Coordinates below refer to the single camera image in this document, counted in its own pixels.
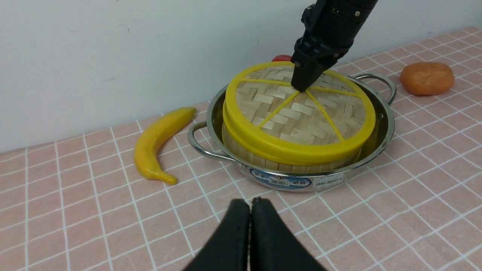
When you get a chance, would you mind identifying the stainless steel pot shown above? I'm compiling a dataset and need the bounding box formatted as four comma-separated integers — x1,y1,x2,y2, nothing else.
187,73,397,192

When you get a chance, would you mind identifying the yellow banana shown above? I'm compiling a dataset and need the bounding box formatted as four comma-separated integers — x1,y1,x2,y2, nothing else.
134,107,197,185

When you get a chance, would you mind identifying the yellow bamboo steamer basket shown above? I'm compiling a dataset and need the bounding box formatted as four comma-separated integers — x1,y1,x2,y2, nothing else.
222,124,360,174

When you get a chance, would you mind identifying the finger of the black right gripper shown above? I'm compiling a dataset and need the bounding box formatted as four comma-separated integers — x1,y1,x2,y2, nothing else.
318,53,347,75
291,61,320,93

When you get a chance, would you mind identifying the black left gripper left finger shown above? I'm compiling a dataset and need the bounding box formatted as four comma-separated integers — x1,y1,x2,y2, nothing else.
184,199,251,271

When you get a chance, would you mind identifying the red bell pepper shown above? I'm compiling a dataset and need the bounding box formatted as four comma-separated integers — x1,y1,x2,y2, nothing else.
272,55,291,62

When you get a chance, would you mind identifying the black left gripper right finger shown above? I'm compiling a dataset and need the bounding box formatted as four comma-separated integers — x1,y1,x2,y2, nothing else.
250,197,326,271

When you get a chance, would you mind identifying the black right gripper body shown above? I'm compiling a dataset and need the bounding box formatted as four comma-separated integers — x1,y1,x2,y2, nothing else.
291,0,378,64

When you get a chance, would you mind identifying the pink checkered tablecloth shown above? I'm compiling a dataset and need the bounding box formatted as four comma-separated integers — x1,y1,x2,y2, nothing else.
0,27,482,271

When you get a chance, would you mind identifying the yellow bamboo steamer lid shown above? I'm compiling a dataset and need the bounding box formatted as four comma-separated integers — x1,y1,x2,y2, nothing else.
223,61,375,165

